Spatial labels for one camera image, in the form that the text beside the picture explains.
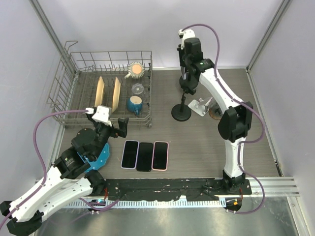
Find lavender case phone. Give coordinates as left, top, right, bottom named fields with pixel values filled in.
left=121, top=140, right=139, bottom=170

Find black phone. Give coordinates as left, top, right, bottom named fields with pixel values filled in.
left=136, top=142, right=154, bottom=172

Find black gooseneck phone stand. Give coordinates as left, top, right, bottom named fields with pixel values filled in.
left=171, top=90, right=191, bottom=122

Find pink phone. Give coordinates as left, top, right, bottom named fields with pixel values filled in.
left=152, top=141, right=169, bottom=171

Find wooden base phone stand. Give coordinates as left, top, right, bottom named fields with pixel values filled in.
left=209, top=103, right=222, bottom=120

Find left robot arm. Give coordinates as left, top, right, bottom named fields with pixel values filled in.
left=0, top=114, right=129, bottom=236

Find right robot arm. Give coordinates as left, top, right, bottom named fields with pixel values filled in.
left=178, top=37, right=252, bottom=194

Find white folding phone stand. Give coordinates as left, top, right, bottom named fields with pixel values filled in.
left=188, top=97, right=212, bottom=117

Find blue ceramic mug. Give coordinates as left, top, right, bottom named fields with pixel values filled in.
left=126, top=95, right=143, bottom=116

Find blue polka dot plate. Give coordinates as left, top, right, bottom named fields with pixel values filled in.
left=80, top=143, right=110, bottom=173

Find right yellow plate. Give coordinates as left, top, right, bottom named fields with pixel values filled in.
left=112, top=77, right=121, bottom=112

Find yellow plate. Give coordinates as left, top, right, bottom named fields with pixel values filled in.
left=94, top=76, right=105, bottom=107
left=112, top=77, right=121, bottom=112

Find left yellow plate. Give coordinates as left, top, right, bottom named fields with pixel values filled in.
left=94, top=76, right=105, bottom=107

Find clear glass cup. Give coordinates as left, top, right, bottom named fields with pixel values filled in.
left=131, top=83, right=149, bottom=102

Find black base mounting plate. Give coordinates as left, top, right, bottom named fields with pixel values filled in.
left=105, top=178, right=252, bottom=202

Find cream ribbed mug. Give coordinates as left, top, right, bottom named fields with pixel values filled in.
left=125, top=61, right=145, bottom=79

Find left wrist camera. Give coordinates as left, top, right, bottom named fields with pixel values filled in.
left=86, top=105, right=112, bottom=126

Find grey wire dish rack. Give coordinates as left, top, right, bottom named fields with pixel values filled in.
left=47, top=41, right=153, bottom=127

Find white slotted cable duct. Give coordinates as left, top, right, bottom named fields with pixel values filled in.
left=65, top=197, right=226, bottom=208

